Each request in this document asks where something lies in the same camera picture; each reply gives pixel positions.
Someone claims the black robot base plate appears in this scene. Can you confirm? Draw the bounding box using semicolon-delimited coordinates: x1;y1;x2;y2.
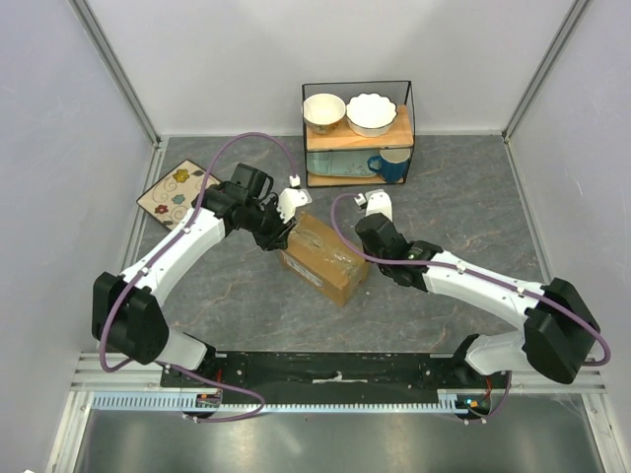
197;351;508;403

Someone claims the black wire wooden shelf rack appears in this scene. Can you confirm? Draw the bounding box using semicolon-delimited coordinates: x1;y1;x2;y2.
301;80;416;188

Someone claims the pale green rectangular plate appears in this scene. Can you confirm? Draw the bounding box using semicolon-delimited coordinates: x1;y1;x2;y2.
306;150;377;177

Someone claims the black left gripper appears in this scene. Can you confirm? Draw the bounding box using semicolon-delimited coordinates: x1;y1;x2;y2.
245;197;298;253

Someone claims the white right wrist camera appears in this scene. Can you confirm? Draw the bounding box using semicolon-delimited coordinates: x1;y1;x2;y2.
352;189;393;223

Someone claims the grey slotted cable duct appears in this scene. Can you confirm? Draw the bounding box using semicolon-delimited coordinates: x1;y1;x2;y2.
91;391;489;415

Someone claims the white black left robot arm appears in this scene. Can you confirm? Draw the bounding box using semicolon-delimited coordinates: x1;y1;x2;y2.
92;164;312;387

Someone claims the white scalloped bowl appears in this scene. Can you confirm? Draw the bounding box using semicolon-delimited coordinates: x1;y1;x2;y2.
346;93;397;138

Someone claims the blue mug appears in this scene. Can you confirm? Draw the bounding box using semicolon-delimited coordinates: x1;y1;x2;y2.
367;148;411;183

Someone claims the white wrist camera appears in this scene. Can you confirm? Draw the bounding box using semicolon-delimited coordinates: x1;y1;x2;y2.
352;189;393;223
276;174;313;223

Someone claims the floral square coaster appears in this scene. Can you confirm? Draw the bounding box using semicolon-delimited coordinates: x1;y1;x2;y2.
137;160;205;230

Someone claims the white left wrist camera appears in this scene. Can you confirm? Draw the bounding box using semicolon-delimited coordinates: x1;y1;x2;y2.
276;174;313;223

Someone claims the brown cardboard express box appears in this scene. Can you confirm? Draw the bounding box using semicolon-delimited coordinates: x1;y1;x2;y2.
280;212;370;306

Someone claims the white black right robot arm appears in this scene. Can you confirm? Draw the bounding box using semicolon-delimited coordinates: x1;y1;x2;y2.
355;213;600;388

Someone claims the cream ceramic bowl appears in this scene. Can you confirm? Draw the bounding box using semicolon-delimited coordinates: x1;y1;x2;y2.
302;93;346;134

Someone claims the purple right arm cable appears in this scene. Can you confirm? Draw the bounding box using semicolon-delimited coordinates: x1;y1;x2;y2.
329;192;612;426

